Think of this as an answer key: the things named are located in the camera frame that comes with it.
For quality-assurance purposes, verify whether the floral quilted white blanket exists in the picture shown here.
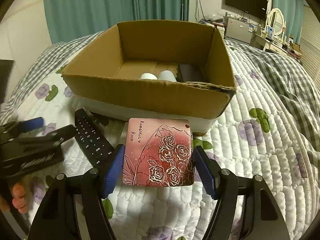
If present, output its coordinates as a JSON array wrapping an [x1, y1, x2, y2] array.
[[15, 44, 316, 240]]

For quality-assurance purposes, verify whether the white cylindrical bottle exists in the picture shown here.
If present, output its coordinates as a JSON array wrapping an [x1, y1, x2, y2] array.
[[157, 70, 177, 82]]

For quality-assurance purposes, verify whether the white dressing table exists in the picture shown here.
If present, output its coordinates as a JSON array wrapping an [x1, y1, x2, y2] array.
[[250, 34, 295, 58]]

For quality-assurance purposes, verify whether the open cardboard box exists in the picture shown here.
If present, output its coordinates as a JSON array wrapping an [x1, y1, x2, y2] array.
[[62, 20, 236, 134]]

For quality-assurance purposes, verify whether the green curtain left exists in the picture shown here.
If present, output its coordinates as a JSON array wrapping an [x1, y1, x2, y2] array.
[[44, 0, 189, 43]]

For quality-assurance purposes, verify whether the black power adapter cube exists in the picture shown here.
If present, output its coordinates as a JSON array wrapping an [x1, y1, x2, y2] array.
[[177, 64, 207, 82]]

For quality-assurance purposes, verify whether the white bottle red cap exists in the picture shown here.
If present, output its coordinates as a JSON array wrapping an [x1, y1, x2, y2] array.
[[140, 73, 157, 80]]

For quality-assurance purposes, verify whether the black wall television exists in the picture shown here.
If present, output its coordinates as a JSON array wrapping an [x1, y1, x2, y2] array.
[[225, 0, 268, 21]]

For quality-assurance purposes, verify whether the green curtain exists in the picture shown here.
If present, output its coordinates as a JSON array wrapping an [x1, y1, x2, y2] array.
[[273, 0, 304, 43], [44, 0, 189, 43]]

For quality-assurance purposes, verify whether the green curtain right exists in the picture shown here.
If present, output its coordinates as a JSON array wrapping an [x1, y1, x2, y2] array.
[[273, 0, 304, 43]]

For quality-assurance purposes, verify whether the person's left hand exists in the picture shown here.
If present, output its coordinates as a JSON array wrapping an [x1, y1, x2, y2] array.
[[1, 179, 28, 214]]

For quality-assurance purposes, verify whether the silver mini fridge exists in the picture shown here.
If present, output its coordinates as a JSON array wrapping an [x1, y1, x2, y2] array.
[[225, 17, 253, 44]]

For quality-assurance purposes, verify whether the white louvered wardrobe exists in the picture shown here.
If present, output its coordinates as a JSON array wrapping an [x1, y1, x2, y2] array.
[[300, 5, 320, 89]]

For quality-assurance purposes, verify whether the grey checkered duvet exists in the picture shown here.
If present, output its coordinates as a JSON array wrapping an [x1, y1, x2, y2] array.
[[0, 31, 320, 240]]

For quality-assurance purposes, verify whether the oval vanity mirror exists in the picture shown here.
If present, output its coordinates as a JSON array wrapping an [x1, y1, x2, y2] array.
[[267, 8, 286, 36]]

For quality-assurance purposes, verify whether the black remote control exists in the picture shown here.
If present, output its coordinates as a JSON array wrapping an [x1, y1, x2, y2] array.
[[74, 109, 114, 166]]

